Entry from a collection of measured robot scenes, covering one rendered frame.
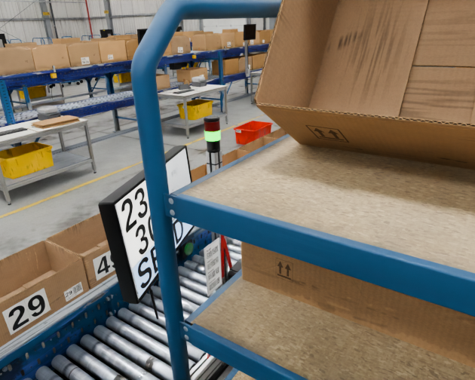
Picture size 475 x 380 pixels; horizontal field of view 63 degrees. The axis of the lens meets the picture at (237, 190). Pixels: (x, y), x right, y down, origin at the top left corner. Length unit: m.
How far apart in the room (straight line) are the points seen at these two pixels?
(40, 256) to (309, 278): 1.59
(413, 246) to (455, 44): 0.37
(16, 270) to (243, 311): 1.49
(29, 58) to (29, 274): 4.96
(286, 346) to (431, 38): 0.49
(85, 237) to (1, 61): 4.64
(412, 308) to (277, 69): 0.36
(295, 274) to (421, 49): 0.39
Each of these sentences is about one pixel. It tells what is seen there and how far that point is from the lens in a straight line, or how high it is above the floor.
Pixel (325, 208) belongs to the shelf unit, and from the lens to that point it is 0.43.
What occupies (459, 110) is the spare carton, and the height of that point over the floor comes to 1.81.
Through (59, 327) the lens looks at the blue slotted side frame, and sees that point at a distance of 1.76.
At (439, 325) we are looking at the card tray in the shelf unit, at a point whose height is 1.58.
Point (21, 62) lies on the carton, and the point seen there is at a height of 1.52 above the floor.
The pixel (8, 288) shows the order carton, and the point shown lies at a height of 0.91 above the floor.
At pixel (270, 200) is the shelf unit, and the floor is 1.74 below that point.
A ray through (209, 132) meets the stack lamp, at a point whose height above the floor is 1.62.
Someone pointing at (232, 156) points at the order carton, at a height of 1.01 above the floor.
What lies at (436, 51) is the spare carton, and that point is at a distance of 0.67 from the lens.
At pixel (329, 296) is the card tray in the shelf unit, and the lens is 0.58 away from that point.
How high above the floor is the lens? 1.93
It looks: 23 degrees down
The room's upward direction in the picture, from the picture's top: 2 degrees counter-clockwise
